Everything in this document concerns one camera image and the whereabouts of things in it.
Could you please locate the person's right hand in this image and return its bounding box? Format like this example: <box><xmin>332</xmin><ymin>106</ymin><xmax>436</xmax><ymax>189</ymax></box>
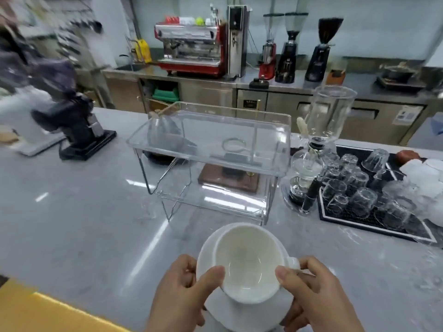
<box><xmin>275</xmin><ymin>256</ymin><xmax>365</xmax><ymax>332</ymax></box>

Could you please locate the person's left hand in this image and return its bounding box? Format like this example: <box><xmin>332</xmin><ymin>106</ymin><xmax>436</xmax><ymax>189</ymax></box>
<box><xmin>146</xmin><ymin>255</ymin><xmax>226</xmax><ymax>332</ymax></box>

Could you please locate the white saucer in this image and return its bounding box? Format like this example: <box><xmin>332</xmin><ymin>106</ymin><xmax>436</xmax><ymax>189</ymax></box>
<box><xmin>195</xmin><ymin>223</ymin><xmax>295</xmax><ymax>332</ymax></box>

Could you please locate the white coffee cup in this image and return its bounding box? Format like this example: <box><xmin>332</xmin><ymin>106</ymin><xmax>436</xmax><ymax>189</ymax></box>
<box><xmin>211</xmin><ymin>223</ymin><xmax>301</xmax><ymax>305</ymax></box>

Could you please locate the clear acrylic two-tier shelf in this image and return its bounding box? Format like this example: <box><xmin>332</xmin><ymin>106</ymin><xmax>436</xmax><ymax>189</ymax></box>
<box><xmin>126</xmin><ymin>101</ymin><xmax>292</xmax><ymax>226</ymax></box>

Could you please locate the glass siphon coffee maker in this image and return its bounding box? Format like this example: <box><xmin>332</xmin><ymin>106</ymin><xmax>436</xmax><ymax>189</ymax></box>
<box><xmin>281</xmin><ymin>85</ymin><xmax>358</xmax><ymax>215</ymax></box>

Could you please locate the red coffee grinder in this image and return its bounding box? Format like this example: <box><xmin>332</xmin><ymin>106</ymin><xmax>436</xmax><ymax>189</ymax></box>
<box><xmin>257</xmin><ymin>12</ymin><xmax>285</xmax><ymax>81</ymax></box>

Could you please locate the white coffee grinder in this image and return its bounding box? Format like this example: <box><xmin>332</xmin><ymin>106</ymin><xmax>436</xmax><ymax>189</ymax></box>
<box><xmin>0</xmin><ymin>84</ymin><xmax>66</xmax><ymax>158</ymax></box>

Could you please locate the white-bordered black bar mat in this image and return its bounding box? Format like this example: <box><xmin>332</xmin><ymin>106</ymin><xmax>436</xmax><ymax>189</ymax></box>
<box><xmin>317</xmin><ymin>145</ymin><xmax>438</xmax><ymax>244</ymax></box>

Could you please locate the cluster of clear glass tumblers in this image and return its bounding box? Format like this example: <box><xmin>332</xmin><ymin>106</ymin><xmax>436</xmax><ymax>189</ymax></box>
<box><xmin>322</xmin><ymin>148</ymin><xmax>423</xmax><ymax>232</ymax></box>

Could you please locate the wooden brass pour-over stand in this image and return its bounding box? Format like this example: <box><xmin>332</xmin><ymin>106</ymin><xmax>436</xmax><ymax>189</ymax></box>
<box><xmin>197</xmin><ymin>99</ymin><xmax>260</xmax><ymax>195</ymax></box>

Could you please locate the cluster of white ceramic cups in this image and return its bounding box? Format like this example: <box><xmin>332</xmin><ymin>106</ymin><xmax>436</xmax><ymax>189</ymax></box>
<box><xmin>400</xmin><ymin>158</ymin><xmax>443</xmax><ymax>227</ymax></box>

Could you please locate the steel gooseneck kettle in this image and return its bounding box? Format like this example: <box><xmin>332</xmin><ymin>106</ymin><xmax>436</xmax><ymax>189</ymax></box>
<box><xmin>147</xmin><ymin>103</ymin><xmax>198</xmax><ymax>156</ymax></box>

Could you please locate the red-brown clay teapot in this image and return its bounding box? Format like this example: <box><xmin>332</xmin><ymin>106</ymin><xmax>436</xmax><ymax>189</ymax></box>
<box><xmin>395</xmin><ymin>149</ymin><xmax>422</xmax><ymax>166</ymax></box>

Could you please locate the black grinder with tray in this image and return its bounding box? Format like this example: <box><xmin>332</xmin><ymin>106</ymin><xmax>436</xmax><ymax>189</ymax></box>
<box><xmin>31</xmin><ymin>60</ymin><xmax>117</xmax><ymax>161</ymax></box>

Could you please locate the white appliance blue logo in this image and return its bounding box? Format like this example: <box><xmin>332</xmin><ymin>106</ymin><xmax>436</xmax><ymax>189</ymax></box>
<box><xmin>408</xmin><ymin>112</ymin><xmax>443</xmax><ymax>152</ymax></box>

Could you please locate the stainless steel cabinet unit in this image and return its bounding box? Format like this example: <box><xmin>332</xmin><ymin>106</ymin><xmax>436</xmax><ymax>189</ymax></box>
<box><xmin>102</xmin><ymin>65</ymin><xmax>443</xmax><ymax>148</ymax></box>

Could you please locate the small wooden box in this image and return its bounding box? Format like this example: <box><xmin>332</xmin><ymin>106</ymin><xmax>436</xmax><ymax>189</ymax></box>
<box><xmin>326</xmin><ymin>69</ymin><xmax>347</xmax><ymax>86</ymax></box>

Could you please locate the black induction cooker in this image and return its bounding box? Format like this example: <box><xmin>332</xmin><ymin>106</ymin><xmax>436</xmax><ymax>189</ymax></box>
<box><xmin>376</xmin><ymin>76</ymin><xmax>427</xmax><ymax>93</ymax></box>

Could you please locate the red espresso machine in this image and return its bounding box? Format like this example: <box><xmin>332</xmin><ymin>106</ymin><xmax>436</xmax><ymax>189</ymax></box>
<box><xmin>155</xmin><ymin>22</ymin><xmax>227</xmax><ymax>78</ymax></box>

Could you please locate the black grinder dark hopper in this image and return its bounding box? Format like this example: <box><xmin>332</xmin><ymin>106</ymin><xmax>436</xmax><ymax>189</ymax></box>
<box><xmin>304</xmin><ymin>18</ymin><xmax>344</xmax><ymax>83</ymax></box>

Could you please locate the black grinder clear hopper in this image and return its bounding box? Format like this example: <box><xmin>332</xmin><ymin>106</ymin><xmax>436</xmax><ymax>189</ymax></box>
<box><xmin>274</xmin><ymin>12</ymin><xmax>309</xmax><ymax>84</ymax></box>

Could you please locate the black cooking pot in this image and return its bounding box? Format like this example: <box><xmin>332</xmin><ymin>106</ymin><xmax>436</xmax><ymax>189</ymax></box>
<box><xmin>380</xmin><ymin>62</ymin><xmax>420</xmax><ymax>83</ymax></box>

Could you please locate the yellow plastic bottle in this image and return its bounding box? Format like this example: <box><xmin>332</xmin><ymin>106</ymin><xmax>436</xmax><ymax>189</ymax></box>
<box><xmin>134</xmin><ymin>39</ymin><xmax>153</xmax><ymax>64</ymax></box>

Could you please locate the steel water boiler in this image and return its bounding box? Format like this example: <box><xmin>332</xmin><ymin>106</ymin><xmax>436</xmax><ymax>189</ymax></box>
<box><xmin>227</xmin><ymin>5</ymin><xmax>251</xmax><ymax>80</ymax></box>

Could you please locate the row of hanging mugs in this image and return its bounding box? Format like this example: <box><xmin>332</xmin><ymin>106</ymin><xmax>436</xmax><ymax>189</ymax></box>
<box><xmin>55</xmin><ymin>10</ymin><xmax>104</xmax><ymax>35</ymax></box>

